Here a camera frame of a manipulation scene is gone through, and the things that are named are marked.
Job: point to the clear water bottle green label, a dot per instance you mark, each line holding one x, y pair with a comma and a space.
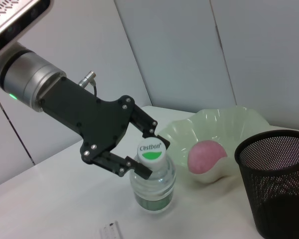
154, 189

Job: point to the black mesh pen holder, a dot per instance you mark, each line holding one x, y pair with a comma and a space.
276, 189

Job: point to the pink peach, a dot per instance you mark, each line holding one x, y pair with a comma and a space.
204, 156

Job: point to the pale green wavy glass plate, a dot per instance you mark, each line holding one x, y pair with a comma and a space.
214, 124

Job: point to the clear plastic ruler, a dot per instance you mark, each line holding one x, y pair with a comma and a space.
110, 230

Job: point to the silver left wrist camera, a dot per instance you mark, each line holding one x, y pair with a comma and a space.
15, 20

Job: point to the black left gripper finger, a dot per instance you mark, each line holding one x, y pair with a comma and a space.
144, 127
114, 164

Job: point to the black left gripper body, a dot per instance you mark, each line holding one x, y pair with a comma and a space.
89, 117

